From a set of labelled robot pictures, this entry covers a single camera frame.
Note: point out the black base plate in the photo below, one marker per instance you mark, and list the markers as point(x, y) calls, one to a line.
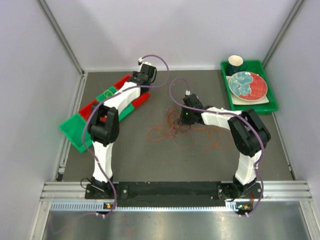
point(181, 194)

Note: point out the dark green cup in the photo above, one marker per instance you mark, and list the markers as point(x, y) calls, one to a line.
point(235, 63)

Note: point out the red and blue plate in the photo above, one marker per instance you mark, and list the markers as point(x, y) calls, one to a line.
point(248, 86)

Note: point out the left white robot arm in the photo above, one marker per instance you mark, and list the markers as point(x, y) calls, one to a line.
point(104, 126)

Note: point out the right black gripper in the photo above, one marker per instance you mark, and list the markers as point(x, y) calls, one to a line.
point(182, 119)

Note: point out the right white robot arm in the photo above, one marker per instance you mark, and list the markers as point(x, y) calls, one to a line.
point(248, 132)

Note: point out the aluminium frame rail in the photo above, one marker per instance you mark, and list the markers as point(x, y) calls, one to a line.
point(292, 190)

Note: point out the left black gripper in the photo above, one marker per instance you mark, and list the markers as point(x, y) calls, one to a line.
point(134, 74)

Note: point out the white square plate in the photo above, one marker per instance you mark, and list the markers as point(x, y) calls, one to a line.
point(247, 88)

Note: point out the red bin far end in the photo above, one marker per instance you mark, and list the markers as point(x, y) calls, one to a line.
point(137, 102)

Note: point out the large green tray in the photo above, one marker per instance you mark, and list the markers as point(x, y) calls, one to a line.
point(265, 106)

